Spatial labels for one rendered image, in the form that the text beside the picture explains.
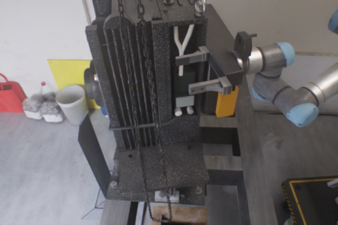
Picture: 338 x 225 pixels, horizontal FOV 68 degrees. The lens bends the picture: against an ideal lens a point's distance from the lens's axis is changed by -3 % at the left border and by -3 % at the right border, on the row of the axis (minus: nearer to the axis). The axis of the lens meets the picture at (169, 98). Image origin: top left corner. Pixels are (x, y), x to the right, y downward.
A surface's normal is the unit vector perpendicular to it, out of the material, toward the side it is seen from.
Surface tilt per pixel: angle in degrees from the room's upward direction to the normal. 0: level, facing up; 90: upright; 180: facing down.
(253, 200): 0
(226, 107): 90
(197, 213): 0
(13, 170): 0
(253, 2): 90
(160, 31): 90
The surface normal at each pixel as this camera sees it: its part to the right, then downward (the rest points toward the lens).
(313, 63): -0.07, 0.69
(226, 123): -0.03, -0.72
